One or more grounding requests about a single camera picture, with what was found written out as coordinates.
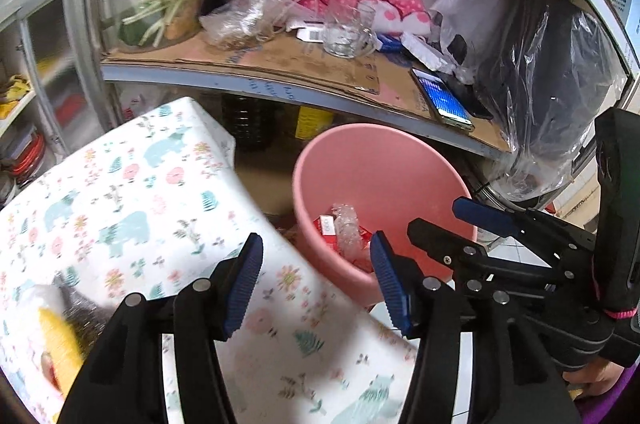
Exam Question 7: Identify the white kitchen cabinet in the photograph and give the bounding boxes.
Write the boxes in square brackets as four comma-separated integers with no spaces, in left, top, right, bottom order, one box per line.
[0,0,108,205]

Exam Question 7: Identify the red lidded food containers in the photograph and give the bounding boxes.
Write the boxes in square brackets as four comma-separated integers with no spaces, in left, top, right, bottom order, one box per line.
[0,129,48,185]

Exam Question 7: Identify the dark oil bottle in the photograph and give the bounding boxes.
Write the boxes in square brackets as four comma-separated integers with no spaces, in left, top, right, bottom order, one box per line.
[222,96,274,151]

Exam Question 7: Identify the cardboard sheet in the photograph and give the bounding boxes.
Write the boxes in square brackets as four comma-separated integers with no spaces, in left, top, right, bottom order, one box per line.
[102,31,514,155]

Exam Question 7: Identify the yellow bottle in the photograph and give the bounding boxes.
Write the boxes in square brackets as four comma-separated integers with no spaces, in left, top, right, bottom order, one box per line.
[295,105,334,141]

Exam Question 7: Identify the glass mug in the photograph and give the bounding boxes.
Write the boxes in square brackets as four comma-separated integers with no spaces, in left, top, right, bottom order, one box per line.
[322,0,379,58]

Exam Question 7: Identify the large grey plastic bag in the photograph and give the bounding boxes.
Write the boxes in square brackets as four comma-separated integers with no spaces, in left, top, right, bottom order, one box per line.
[472,0,628,212]

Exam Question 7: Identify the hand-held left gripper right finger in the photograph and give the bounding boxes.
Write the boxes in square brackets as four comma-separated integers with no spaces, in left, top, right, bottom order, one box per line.
[369,230,583,424]

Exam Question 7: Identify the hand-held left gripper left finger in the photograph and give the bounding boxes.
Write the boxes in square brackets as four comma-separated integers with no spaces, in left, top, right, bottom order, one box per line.
[57,233,265,424]

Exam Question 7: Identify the blue small box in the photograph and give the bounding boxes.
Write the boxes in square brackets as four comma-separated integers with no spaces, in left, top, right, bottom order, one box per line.
[375,32,405,53]

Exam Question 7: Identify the green squash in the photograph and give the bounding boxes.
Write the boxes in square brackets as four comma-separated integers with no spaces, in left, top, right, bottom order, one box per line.
[117,16,156,48]

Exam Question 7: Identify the red carton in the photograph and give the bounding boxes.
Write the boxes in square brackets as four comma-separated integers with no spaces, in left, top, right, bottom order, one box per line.
[312,214,376,275]

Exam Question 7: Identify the yellow packets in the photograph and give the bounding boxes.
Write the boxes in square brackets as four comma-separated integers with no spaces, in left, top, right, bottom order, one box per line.
[0,74,32,119]

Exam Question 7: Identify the yellow foam net red label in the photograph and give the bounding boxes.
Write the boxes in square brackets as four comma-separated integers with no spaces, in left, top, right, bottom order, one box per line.
[37,306,87,396]

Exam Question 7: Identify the smartphone with lit screen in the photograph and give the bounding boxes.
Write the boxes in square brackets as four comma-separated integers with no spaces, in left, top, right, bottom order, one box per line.
[411,68,476,133]

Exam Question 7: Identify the white plastic wrap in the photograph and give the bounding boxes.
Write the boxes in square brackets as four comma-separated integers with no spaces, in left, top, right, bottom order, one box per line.
[14,284,67,322]

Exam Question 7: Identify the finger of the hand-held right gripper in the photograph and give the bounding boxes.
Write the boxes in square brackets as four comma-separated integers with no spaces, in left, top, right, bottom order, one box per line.
[452,198,598,255]
[407,218,598,305]

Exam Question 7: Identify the person's right hand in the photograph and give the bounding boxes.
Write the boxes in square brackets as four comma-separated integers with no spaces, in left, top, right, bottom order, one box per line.
[562,349,633,402]

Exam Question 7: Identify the metal shelving rack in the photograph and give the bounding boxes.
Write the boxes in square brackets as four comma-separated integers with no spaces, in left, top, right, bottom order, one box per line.
[82,0,640,215]

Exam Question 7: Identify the clear bag with dried goods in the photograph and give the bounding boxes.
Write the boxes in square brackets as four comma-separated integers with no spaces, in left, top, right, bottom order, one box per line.
[200,0,297,53]

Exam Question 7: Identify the silver scouring pad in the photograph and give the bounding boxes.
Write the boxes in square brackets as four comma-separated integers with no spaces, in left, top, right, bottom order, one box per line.
[54,273,112,341]

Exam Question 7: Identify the floral bear print tablecloth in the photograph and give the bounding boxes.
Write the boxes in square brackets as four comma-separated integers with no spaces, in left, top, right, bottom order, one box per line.
[0,96,421,424]

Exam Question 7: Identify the frosted glass cabinet door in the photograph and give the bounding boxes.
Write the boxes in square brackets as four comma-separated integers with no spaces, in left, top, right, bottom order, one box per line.
[17,0,101,165]

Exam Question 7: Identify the white plastic bag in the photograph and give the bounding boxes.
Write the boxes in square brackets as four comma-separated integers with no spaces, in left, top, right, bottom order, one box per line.
[429,0,508,84]

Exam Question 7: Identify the tall clear wrap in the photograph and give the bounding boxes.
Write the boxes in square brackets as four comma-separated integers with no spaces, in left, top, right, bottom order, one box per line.
[330,203,367,262]

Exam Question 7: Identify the white flat packet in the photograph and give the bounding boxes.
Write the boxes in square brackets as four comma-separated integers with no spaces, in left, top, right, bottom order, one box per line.
[400,32,448,73]

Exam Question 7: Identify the black phone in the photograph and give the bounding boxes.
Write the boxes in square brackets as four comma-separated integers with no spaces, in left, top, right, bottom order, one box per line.
[440,71,496,121]

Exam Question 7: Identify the pink bucket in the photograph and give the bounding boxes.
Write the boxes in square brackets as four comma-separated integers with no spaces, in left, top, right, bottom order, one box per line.
[291,123,478,305]

